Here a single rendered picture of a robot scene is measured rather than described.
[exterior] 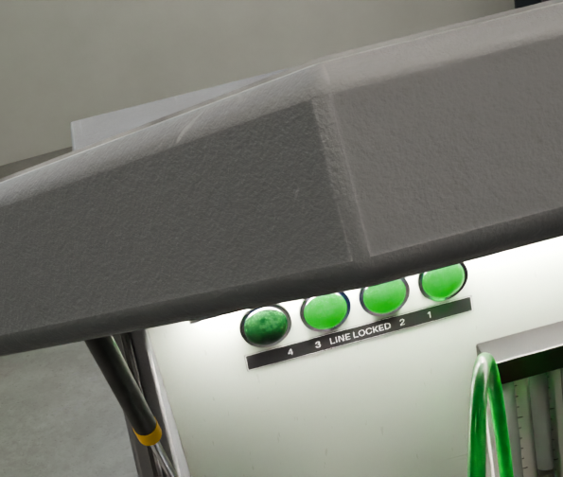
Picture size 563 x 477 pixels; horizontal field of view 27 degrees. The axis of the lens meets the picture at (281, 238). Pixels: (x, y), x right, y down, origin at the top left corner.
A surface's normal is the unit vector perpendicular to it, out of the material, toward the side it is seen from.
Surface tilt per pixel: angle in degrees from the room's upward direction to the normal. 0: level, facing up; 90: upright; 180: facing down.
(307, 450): 90
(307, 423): 90
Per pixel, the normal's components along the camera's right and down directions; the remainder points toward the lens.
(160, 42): 0.24, 0.47
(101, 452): -0.17, -0.84
